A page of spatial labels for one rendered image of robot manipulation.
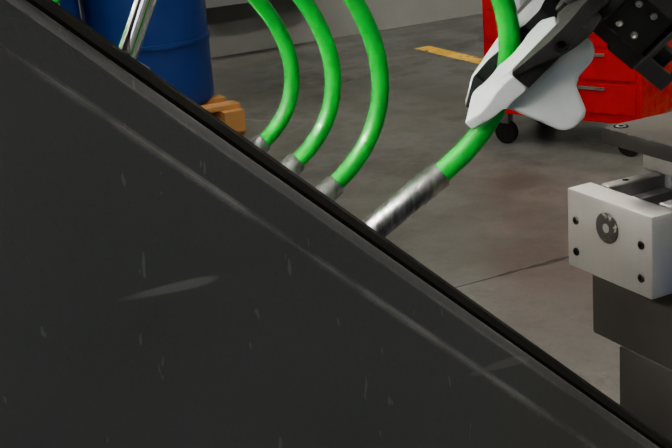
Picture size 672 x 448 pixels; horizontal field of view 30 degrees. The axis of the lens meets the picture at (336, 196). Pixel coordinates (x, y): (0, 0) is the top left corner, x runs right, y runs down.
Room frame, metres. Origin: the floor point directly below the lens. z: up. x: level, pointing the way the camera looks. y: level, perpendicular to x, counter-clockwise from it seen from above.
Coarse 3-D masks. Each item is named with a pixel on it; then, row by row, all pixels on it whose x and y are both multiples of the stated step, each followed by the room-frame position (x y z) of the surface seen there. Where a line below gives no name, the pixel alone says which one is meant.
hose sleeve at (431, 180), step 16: (416, 176) 0.77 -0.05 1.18; (432, 176) 0.76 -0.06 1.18; (400, 192) 0.77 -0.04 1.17; (416, 192) 0.76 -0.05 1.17; (432, 192) 0.76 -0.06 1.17; (384, 208) 0.76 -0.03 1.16; (400, 208) 0.76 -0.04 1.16; (416, 208) 0.76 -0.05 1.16; (368, 224) 0.76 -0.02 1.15; (384, 224) 0.76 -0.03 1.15; (400, 224) 0.76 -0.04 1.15
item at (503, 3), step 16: (496, 0) 0.77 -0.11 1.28; (512, 0) 0.77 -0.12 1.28; (496, 16) 0.77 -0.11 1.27; (512, 16) 0.77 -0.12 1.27; (512, 32) 0.77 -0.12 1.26; (512, 48) 0.77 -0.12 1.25; (480, 128) 0.77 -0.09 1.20; (464, 144) 0.77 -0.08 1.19; (480, 144) 0.77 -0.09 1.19; (448, 160) 0.77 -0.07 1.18; (464, 160) 0.77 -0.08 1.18; (448, 176) 0.77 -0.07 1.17
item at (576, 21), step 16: (576, 0) 0.73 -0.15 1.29; (592, 0) 0.71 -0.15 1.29; (560, 16) 0.73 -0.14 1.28; (576, 16) 0.71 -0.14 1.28; (592, 16) 0.71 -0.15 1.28; (560, 32) 0.71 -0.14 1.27; (576, 32) 0.71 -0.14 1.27; (544, 48) 0.72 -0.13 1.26; (560, 48) 0.72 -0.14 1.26; (528, 64) 0.73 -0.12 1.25; (544, 64) 0.73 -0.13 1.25; (528, 80) 0.73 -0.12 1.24
